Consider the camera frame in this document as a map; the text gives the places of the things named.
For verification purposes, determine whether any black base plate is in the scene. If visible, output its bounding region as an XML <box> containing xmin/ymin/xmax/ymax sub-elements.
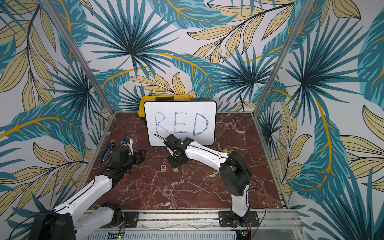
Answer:
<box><xmin>218</xmin><ymin>211</ymin><xmax>261</xmax><ymax>228</ymax></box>
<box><xmin>101</xmin><ymin>211</ymin><xmax>140</xmax><ymax>230</ymax></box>

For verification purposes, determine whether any aluminium front rail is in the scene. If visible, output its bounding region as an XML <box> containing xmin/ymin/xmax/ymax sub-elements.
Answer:
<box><xmin>124</xmin><ymin>209</ymin><xmax>304</xmax><ymax>231</ymax></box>

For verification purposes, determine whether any left aluminium frame post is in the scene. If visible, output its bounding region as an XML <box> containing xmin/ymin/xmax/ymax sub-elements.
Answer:
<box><xmin>41</xmin><ymin>0</ymin><xmax>115</xmax><ymax>115</ymax></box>

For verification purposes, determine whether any aluminium frame post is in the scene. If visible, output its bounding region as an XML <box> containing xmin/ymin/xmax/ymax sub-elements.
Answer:
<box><xmin>253</xmin><ymin>1</ymin><xmax>314</xmax><ymax>118</ymax></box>
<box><xmin>41</xmin><ymin>0</ymin><xmax>115</xmax><ymax>115</ymax></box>

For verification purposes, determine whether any right aluminium frame post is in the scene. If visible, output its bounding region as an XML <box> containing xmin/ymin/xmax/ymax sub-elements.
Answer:
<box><xmin>253</xmin><ymin>1</ymin><xmax>314</xmax><ymax>118</ymax></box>

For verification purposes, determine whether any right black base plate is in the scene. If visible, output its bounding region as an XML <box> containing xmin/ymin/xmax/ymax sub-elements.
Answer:
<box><xmin>218</xmin><ymin>211</ymin><xmax>261</xmax><ymax>228</ymax></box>

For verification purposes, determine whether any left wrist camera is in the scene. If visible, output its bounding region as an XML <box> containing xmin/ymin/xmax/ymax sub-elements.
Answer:
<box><xmin>121</xmin><ymin>138</ymin><xmax>134</xmax><ymax>155</ymax></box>

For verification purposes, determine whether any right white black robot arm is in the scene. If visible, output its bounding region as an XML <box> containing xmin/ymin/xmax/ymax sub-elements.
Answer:
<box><xmin>164</xmin><ymin>134</ymin><xmax>252</xmax><ymax>228</ymax></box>

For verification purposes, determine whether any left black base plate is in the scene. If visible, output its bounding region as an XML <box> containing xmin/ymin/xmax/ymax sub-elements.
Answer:
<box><xmin>101</xmin><ymin>211</ymin><xmax>140</xmax><ymax>230</ymax></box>

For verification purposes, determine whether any white dry-erase board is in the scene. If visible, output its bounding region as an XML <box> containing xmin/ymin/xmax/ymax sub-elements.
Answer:
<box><xmin>144</xmin><ymin>101</ymin><xmax>217</xmax><ymax>147</ymax></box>

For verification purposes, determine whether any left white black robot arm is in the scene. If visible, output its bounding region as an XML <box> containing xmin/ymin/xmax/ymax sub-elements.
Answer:
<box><xmin>28</xmin><ymin>146</ymin><xmax>146</xmax><ymax>240</ymax></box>

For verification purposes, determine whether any yellow tool case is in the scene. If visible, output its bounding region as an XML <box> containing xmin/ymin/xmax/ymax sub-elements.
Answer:
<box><xmin>138</xmin><ymin>94</ymin><xmax>190</xmax><ymax>118</ymax></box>

